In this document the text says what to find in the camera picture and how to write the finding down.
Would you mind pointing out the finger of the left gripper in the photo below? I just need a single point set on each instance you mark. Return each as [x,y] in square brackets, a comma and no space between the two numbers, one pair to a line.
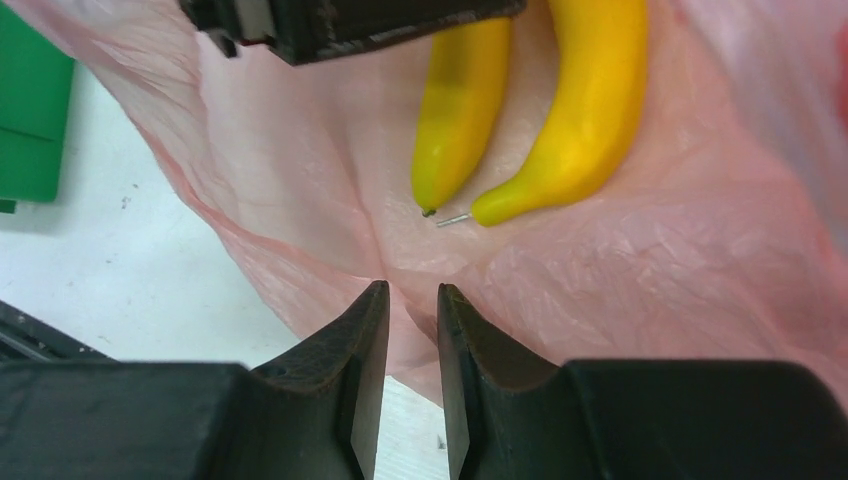
[303,32]

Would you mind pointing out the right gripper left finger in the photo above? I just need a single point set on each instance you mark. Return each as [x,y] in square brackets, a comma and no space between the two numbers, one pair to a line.
[312,412]

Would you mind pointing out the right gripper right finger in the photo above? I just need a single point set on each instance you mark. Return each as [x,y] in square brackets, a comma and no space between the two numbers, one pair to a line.
[511,414]

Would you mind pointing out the pink plastic bag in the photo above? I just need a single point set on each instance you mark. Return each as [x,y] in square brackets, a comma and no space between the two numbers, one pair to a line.
[723,235]

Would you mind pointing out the yellow fake banana bunch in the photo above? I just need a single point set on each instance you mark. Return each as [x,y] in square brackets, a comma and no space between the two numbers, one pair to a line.
[589,129]

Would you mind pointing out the green plastic tray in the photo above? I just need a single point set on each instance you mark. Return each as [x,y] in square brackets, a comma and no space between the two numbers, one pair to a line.
[36,81]

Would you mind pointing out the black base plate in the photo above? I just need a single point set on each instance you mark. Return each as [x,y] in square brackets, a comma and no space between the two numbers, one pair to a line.
[25,338]

